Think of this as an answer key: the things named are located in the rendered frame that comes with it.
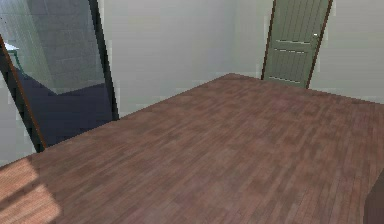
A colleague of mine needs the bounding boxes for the white green-legged table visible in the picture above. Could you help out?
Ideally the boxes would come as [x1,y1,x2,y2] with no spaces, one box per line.
[3,41,26,76]

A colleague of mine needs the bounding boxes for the dark open room door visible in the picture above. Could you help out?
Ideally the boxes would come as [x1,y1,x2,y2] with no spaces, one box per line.
[0,34,48,154]

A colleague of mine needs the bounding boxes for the dark brown furniture corner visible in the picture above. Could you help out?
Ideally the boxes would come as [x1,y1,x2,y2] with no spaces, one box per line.
[364,169,384,224]

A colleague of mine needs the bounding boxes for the green panelled room door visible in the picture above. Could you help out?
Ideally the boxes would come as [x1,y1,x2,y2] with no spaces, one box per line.
[260,0,334,90]

